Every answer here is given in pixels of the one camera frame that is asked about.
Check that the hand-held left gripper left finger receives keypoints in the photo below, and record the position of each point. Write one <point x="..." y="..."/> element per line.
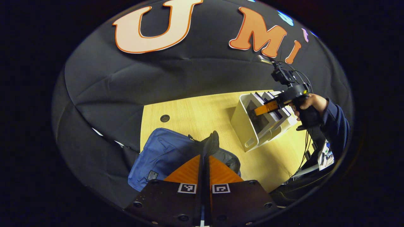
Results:
<point x="200" y="195"/>

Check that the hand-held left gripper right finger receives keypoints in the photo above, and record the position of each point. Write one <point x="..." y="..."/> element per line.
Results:
<point x="208" y="195"/>

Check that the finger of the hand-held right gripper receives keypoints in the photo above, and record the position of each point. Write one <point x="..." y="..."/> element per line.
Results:
<point x="266" y="108"/>

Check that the white plastic bookshelf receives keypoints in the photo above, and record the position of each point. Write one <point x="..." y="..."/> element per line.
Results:
<point x="241" y="126"/>

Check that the blue schoolbag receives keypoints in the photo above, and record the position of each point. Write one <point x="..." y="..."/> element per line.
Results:
<point x="164" y="154"/>

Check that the grey metal bar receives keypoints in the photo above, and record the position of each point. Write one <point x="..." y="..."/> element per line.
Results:
<point x="304" y="171"/>

